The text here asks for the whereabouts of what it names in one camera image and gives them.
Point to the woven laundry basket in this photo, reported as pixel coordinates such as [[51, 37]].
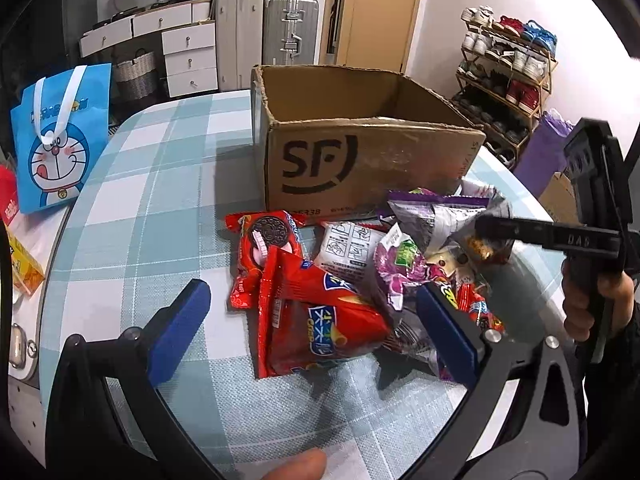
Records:
[[136, 77]]

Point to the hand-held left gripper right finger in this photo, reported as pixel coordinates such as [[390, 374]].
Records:
[[445, 340]]

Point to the red striped candy packet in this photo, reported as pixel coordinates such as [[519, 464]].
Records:
[[475, 310]]

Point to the white snack packet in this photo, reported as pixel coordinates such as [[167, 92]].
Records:
[[345, 250]]

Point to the purple bag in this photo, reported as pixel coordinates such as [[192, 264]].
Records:
[[545, 155]]

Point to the cream suitcase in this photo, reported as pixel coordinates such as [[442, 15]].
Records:
[[239, 35]]

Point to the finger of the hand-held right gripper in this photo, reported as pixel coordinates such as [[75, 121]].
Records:
[[545, 234]]

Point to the wooden door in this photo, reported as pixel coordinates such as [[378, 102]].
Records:
[[380, 15]]

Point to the red box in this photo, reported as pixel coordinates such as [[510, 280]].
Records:
[[7, 197]]

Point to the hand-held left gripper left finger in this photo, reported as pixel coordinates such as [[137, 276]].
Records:
[[181, 330]]

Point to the person's left hand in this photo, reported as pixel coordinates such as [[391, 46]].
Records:
[[295, 466]]

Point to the checked tablecloth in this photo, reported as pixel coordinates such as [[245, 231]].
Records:
[[160, 200]]

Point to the silver purple snack packet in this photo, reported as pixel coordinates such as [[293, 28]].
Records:
[[425, 212]]

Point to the printed cardboard box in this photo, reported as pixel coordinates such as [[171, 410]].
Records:
[[560, 200]]

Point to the red cookie packet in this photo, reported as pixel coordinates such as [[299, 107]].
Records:
[[257, 242]]

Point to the red chips bag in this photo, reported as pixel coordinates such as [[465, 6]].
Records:
[[310, 332]]

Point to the grey black snack packet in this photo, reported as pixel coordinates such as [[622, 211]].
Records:
[[410, 336]]

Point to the yellow box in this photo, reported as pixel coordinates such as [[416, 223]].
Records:
[[25, 265]]

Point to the silver suitcase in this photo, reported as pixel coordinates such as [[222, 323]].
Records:
[[290, 30]]

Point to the rows of assorted shoes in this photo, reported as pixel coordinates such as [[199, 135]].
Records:
[[510, 55]]

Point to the white device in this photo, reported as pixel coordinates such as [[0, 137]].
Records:
[[22, 355]]

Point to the wooden shoe rack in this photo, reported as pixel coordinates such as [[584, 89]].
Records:
[[542, 87]]

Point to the blue cartoon gift bag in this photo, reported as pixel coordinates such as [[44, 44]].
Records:
[[60, 135]]

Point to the brown cardboard box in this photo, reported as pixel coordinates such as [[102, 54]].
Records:
[[370, 155]]

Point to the white drawer cabinet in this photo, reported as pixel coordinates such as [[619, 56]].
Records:
[[187, 45]]

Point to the person's right hand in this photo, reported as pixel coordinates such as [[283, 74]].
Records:
[[575, 305]]

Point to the brown nut snack packet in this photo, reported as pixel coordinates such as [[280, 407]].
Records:
[[492, 252]]

